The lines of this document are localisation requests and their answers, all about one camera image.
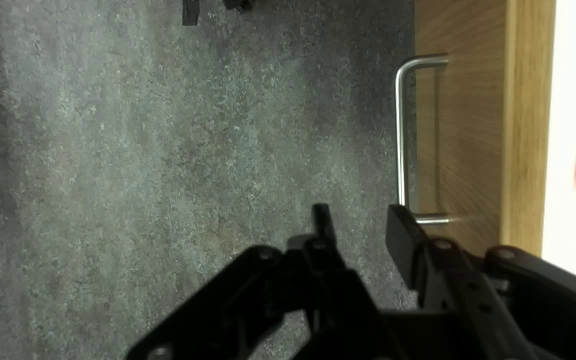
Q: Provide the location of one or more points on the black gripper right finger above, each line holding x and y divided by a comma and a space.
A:
504, 304

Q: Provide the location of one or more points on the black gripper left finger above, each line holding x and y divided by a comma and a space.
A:
244, 302

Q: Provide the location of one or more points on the silver drawer handle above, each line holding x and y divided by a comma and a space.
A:
401, 144

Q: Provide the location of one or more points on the wooden drawer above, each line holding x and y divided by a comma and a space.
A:
496, 123

